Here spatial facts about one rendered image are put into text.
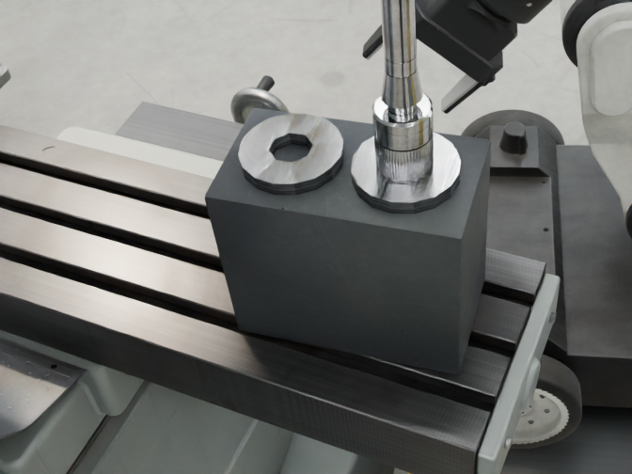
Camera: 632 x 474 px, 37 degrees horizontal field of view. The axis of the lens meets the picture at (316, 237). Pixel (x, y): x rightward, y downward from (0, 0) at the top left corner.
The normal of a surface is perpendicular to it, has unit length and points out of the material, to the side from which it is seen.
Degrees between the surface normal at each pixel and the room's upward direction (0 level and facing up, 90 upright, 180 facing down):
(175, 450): 90
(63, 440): 90
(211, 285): 0
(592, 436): 0
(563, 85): 0
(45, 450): 90
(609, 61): 90
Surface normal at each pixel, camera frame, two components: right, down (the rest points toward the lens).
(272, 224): -0.31, 0.72
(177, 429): 0.91, 0.24
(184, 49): -0.10, -0.68
